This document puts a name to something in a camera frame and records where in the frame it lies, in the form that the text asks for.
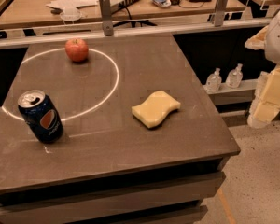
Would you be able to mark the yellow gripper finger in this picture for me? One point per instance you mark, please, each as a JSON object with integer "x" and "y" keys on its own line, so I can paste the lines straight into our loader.
{"x": 257, "y": 41}
{"x": 266, "y": 104}

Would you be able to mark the clear sanitizer bottle right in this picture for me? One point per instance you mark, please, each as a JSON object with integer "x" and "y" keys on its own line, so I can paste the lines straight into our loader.
{"x": 235, "y": 76}

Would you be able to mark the yellow sponge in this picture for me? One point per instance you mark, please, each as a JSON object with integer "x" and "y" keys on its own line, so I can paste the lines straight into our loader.
{"x": 155, "y": 108}

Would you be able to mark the blue pepsi can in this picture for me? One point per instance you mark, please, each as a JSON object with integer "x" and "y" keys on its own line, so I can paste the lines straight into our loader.
{"x": 40, "y": 114}

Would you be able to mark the lower cabinet drawer front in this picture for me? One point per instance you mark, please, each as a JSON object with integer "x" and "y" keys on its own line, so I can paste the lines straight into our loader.
{"x": 188, "y": 215}

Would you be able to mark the clear sanitizer bottle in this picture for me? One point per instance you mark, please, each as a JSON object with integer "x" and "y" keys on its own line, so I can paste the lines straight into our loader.
{"x": 235, "y": 76}
{"x": 213, "y": 81}

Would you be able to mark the red apple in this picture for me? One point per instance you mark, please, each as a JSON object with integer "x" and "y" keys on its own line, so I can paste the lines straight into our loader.
{"x": 77, "y": 50}

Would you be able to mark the grey power strip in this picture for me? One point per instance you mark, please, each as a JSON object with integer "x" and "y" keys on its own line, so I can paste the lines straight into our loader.
{"x": 117, "y": 5}

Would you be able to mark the grey metal post right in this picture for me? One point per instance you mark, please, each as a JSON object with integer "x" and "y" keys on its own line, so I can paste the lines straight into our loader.
{"x": 219, "y": 15}

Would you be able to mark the clear sanitizer bottle left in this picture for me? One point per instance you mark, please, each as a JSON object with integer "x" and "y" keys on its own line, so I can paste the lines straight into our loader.
{"x": 213, "y": 81}

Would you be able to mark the clear round lid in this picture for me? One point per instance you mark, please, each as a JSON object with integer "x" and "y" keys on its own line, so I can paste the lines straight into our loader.
{"x": 70, "y": 14}

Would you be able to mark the grey metal post left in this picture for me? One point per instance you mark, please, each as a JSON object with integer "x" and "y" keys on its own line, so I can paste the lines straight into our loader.
{"x": 106, "y": 17}

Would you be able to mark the grey metal post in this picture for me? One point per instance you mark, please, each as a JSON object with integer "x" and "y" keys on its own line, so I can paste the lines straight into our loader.
{"x": 106, "y": 17}
{"x": 219, "y": 15}

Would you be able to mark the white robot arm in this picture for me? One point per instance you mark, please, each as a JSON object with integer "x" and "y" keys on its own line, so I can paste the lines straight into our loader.
{"x": 272, "y": 42}

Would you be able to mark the upper cabinet drawer front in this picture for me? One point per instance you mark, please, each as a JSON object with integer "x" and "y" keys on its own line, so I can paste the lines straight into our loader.
{"x": 104, "y": 207}

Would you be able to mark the cabinet drawer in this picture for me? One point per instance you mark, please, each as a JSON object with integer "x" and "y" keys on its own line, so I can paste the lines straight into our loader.
{"x": 104, "y": 207}
{"x": 188, "y": 215}

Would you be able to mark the white papers on desk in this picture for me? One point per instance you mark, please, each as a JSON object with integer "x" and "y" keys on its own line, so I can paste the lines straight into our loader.
{"x": 61, "y": 4}

